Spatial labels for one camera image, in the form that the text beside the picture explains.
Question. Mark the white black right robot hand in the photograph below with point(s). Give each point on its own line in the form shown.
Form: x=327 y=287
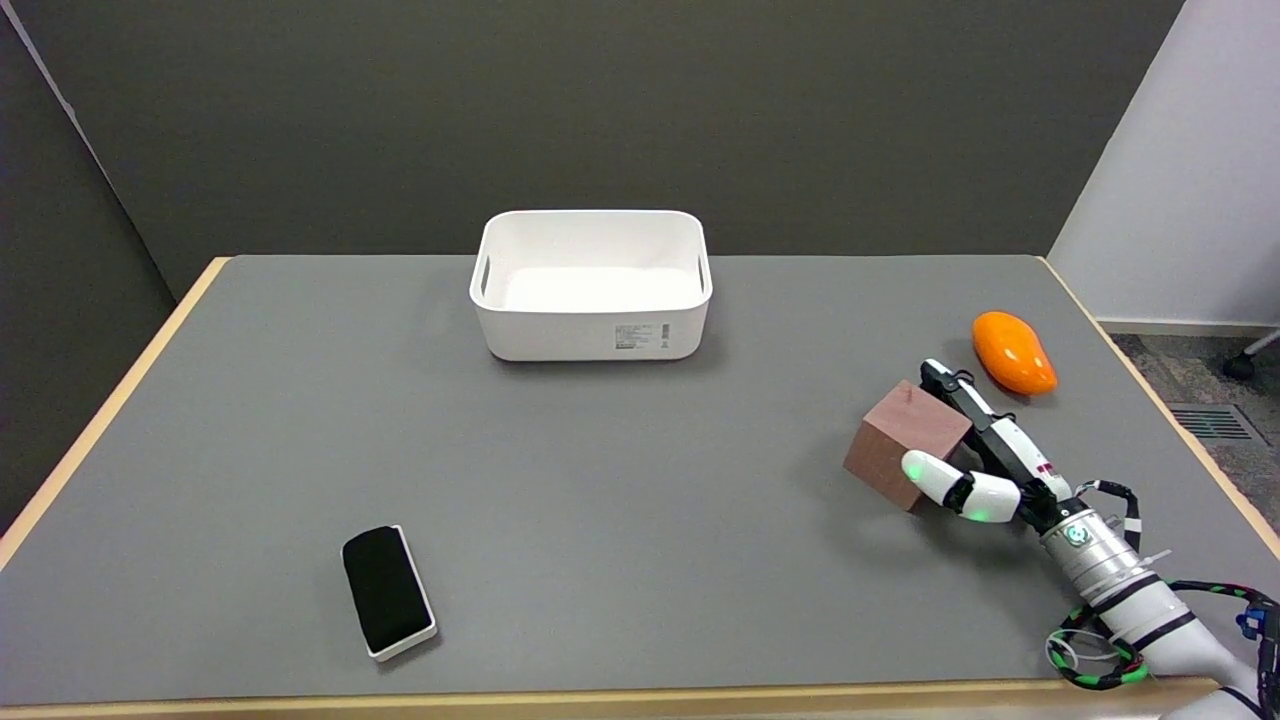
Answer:
x=990 y=470

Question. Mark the brown wooden cube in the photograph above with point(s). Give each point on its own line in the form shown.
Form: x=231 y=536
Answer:
x=900 y=445

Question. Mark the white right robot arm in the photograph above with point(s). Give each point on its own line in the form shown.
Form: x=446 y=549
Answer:
x=1150 y=600

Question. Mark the orange mango toy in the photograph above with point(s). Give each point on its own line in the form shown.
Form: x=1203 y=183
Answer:
x=1013 y=351

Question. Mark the floor vent grille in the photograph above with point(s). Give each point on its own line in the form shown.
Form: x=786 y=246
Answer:
x=1213 y=422

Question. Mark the black chair caster wheel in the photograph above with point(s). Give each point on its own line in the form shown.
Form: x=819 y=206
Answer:
x=1243 y=364

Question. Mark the white plastic storage bin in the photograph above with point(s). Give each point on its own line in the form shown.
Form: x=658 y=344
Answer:
x=591 y=285

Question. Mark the black white board eraser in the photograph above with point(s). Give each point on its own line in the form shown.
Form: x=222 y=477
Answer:
x=387 y=592

